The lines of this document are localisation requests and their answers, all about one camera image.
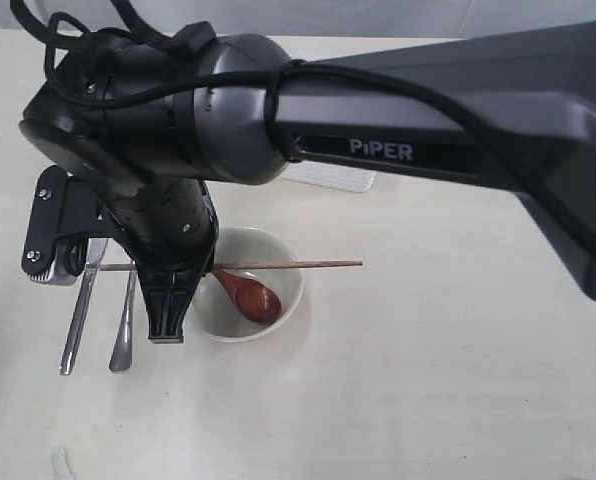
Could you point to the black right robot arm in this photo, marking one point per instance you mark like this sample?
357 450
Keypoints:
136 124

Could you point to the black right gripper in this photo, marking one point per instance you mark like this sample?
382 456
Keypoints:
168 223

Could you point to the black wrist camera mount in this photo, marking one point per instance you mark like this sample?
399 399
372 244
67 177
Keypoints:
66 213

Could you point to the silver metal table knife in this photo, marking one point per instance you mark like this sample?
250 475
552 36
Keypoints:
95 254

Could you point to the white curtain backdrop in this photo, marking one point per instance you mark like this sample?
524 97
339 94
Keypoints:
366 18

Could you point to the silver metal fork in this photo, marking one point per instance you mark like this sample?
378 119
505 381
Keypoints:
122 353

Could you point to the white perforated plastic basket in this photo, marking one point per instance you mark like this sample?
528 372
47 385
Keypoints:
318 174

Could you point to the red-brown wooden spoon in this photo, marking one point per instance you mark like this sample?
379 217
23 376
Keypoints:
255 301

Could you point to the grey speckled ceramic bowl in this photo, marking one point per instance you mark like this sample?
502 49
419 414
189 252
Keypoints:
213 314

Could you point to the brown wooden chopstick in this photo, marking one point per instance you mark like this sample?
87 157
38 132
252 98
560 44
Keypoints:
288 265

